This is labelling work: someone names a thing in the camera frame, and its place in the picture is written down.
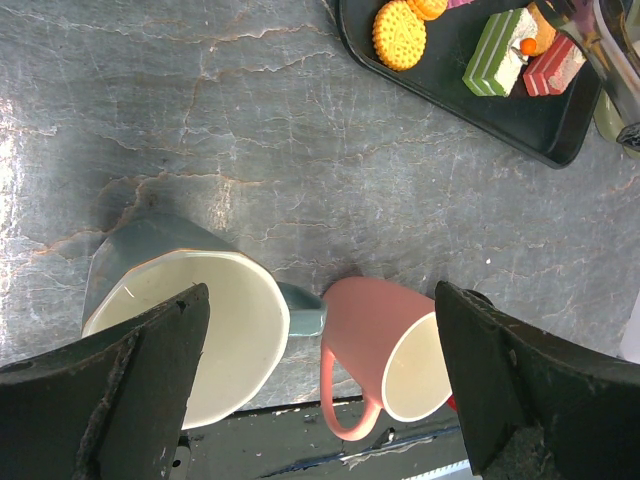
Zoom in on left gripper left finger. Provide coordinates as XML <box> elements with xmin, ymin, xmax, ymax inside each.
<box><xmin>1</xmin><ymin>283</ymin><xmax>210</xmax><ymax>479</ymax></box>

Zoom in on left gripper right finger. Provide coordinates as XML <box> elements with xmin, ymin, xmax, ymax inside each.
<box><xmin>435</xmin><ymin>281</ymin><xmax>639</xmax><ymax>479</ymax></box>

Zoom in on pink striped cake slice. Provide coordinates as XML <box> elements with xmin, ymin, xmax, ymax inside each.
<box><xmin>523</xmin><ymin>34</ymin><xmax>586</xmax><ymax>97</ymax></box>

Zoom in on green white cake slice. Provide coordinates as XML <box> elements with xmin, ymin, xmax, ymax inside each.
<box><xmin>462</xmin><ymin>8</ymin><xmax>538</xmax><ymax>97</ymax></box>

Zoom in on orange biscuit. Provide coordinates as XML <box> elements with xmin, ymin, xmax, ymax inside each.
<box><xmin>525</xmin><ymin>2</ymin><xmax>556</xmax><ymax>57</ymax></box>
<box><xmin>372</xmin><ymin>0</ymin><xmax>427</xmax><ymax>71</ymax></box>
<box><xmin>407</xmin><ymin>0</ymin><xmax>448</xmax><ymax>21</ymax></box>

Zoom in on metal tongs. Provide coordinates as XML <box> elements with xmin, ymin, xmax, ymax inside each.
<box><xmin>538</xmin><ymin>1</ymin><xmax>639</xmax><ymax>152</ymax></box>

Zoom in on pink mug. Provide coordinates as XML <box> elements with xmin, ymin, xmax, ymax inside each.
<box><xmin>320</xmin><ymin>277</ymin><xmax>452</xmax><ymax>441</ymax></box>

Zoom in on grey blue mug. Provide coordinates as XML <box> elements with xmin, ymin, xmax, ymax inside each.
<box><xmin>82</xmin><ymin>214</ymin><xmax>328</xmax><ymax>429</ymax></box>

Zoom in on black baking tray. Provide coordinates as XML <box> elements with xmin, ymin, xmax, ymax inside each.
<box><xmin>335</xmin><ymin>1</ymin><xmax>600</xmax><ymax>169</ymax></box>

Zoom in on green three-tier stand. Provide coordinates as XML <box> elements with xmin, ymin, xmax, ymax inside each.
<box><xmin>593</xmin><ymin>90</ymin><xmax>639</xmax><ymax>159</ymax></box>

